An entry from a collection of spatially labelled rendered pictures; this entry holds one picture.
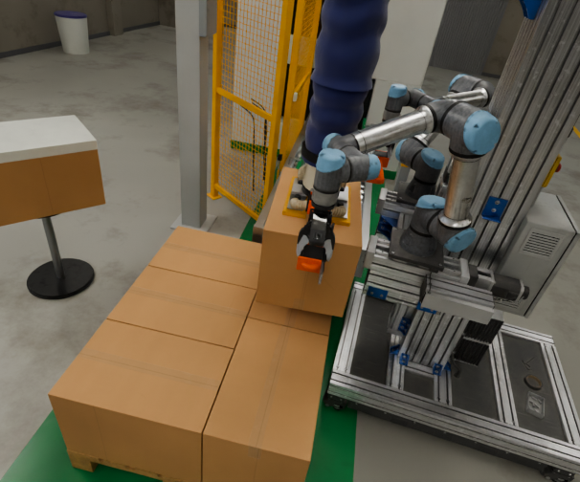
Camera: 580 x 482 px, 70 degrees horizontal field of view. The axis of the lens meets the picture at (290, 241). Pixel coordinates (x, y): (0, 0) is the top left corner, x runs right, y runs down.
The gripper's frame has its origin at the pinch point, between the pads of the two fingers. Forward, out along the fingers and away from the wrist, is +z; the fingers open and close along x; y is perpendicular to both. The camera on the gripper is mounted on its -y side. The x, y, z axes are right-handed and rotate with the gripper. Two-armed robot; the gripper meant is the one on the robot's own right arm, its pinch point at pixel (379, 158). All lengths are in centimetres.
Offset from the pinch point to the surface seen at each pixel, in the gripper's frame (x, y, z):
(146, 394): -78, 106, 67
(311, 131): -34, 36, -20
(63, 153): -161, 9, 23
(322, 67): -34, 38, -45
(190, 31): -122, -80, -29
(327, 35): -34, 38, -55
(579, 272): 212, -119, 119
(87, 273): -170, -4, 117
